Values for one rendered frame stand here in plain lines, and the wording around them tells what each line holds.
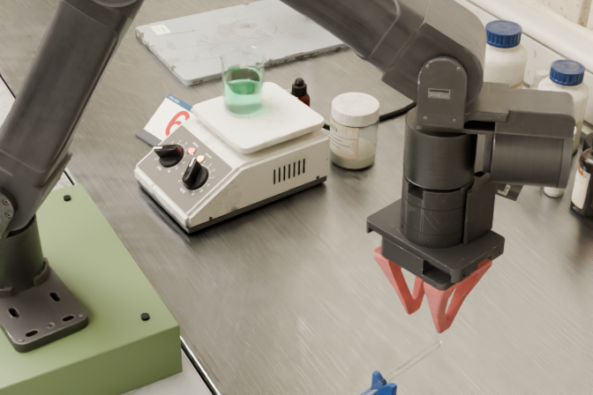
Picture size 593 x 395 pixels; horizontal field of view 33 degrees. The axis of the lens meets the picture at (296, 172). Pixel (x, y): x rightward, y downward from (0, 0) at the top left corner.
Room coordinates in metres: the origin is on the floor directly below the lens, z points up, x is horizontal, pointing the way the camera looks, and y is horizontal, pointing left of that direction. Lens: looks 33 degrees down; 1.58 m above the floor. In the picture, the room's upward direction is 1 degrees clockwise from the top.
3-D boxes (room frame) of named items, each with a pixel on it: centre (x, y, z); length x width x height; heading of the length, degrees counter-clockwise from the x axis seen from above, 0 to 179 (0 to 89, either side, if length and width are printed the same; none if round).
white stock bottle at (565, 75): (1.11, -0.33, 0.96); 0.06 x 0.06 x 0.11
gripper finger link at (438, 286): (0.66, -0.12, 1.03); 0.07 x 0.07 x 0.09; 43
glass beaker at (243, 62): (1.03, 0.06, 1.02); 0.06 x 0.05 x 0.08; 59
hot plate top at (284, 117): (1.02, 0.05, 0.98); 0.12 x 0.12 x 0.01; 36
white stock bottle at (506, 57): (1.18, -0.27, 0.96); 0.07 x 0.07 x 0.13
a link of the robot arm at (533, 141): (0.66, -0.15, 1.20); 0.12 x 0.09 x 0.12; 79
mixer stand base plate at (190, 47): (1.40, 0.08, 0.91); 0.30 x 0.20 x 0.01; 120
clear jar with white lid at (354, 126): (1.06, -0.07, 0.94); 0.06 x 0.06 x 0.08
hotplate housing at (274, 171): (1.00, 0.07, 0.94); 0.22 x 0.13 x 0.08; 126
